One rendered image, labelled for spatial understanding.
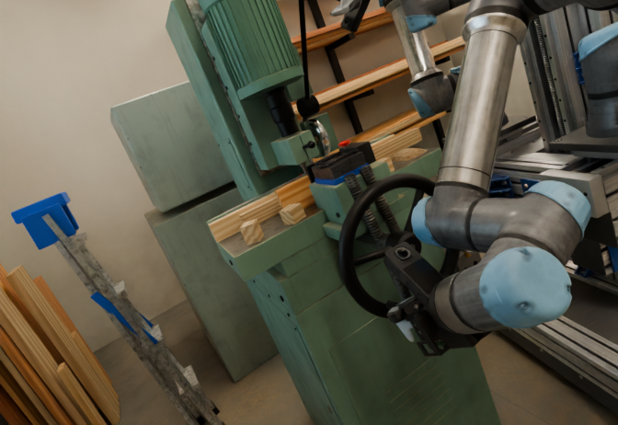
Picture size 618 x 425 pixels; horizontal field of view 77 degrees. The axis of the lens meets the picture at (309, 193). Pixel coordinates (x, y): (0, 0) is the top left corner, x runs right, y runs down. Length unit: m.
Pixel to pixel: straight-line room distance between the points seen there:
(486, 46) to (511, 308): 0.40
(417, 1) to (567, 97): 0.50
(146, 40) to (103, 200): 1.26
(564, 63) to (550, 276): 0.91
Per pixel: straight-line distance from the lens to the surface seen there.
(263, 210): 1.01
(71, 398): 2.20
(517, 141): 1.53
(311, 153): 1.01
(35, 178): 3.33
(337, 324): 0.98
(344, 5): 1.01
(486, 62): 0.67
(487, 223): 0.54
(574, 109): 1.33
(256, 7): 0.99
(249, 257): 0.85
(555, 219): 0.51
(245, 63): 0.97
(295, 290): 0.91
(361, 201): 0.73
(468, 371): 1.30
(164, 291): 3.44
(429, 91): 1.43
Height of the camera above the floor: 1.15
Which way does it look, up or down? 13 degrees down
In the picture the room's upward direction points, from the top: 22 degrees counter-clockwise
